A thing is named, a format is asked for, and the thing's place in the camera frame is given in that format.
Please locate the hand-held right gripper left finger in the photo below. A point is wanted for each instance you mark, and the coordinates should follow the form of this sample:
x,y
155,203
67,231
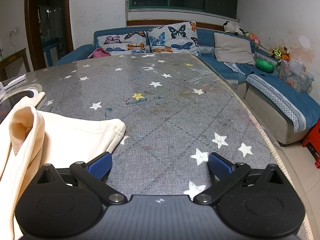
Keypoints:
x,y
100,166

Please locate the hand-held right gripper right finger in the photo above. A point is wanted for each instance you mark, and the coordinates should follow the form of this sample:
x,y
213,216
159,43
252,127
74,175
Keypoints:
x,y
218,166

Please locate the cream garment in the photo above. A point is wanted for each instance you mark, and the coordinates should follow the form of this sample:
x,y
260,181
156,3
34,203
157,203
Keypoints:
x,y
62,135

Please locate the grey star-printed table mat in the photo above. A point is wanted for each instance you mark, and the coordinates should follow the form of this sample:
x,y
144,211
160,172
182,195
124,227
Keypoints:
x,y
162,110

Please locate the blue corner sofa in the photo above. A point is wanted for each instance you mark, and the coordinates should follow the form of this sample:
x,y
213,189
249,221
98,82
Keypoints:
x,y
275,92

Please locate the striped cloth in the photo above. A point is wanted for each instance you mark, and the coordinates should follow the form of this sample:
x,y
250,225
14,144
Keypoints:
x,y
235,68

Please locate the red plastic stool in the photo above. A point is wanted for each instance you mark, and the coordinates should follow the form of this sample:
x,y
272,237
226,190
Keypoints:
x,y
313,135

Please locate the round black induction cooker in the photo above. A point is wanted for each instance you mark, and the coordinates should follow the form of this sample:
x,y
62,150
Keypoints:
x,y
25,93

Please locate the green bowl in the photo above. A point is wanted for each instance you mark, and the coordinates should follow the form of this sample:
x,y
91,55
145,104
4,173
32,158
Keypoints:
x,y
264,65

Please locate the pink cloth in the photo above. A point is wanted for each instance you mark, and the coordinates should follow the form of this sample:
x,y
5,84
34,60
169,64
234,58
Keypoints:
x,y
101,53

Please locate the clear plastic storage box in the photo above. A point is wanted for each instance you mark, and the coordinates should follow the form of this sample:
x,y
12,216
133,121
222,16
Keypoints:
x,y
297,80

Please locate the plain grey cushion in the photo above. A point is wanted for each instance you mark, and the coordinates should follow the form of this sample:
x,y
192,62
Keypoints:
x,y
232,48

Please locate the white remote control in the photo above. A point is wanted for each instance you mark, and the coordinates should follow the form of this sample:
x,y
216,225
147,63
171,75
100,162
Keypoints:
x,y
15,81

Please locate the small butterfly cushion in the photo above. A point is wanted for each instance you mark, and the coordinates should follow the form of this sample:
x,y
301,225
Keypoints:
x,y
120,43

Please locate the yellow green plush toy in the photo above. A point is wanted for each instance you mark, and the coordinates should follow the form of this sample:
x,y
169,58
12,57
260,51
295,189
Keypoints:
x,y
277,53

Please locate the brown orange plush toy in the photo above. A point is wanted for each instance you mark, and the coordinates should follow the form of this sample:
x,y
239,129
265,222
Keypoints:
x,y
286,53

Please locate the pink plush toy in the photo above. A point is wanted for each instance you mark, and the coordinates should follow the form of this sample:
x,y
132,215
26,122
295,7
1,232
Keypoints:
x,y
255,38

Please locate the large butterfly cushion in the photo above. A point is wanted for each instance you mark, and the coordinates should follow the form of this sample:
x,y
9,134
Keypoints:
x,y
172,38

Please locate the panda plush toy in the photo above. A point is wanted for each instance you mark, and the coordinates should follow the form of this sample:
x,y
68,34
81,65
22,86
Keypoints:
x,y
231,27

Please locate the wooden side table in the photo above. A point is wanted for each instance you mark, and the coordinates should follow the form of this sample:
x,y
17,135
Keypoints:
x,y
15,55

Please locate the dark wooden door frame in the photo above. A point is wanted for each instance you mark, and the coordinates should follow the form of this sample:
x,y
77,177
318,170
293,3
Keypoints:
x,y
68,17

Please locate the white wall socket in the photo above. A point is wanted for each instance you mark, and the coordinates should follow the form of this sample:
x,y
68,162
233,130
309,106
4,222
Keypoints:
x,y
13,32

